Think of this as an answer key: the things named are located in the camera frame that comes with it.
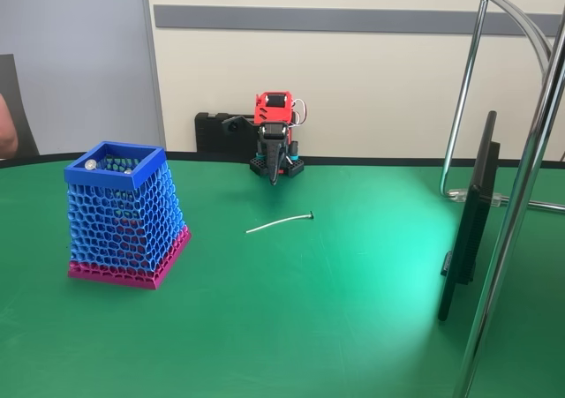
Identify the thin chrome tube frame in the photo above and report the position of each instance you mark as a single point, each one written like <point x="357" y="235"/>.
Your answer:
<point x="463" y="89"/>

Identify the clear plastic clip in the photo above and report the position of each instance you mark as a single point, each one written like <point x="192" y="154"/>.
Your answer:
<point x="459" y="194"/>

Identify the black flat light panel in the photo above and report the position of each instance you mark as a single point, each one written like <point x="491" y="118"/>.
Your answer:
<point x="474" y="221"/>

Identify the thick chrome pole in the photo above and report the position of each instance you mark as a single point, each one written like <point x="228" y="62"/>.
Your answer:
<point x="516" y="221"/>

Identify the small black gripper camera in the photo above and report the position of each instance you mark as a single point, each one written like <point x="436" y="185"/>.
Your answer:
<point x="232" y="124"/>

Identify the grey wall rail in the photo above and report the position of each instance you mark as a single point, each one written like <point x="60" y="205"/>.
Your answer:
<point x="353" y="20"/>

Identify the blue and pink mesh basket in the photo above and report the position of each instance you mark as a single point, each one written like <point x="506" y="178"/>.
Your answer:
<point x="123" y="221"/>

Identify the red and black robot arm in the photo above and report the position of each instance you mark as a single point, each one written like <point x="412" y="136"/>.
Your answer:
<point x="273" y="107"/>

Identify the black plastic case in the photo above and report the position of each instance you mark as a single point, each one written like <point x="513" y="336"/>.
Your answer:
<point x="209" y="133"/>

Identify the black perforated arm base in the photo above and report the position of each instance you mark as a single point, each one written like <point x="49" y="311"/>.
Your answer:
<point x="296" y="167"/>

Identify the white thin stick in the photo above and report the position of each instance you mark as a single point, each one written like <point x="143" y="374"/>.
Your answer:
<point x="278" y="223"/>

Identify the green table cloth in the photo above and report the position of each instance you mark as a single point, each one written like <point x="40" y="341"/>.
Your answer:
<point x="309" y="310"/>

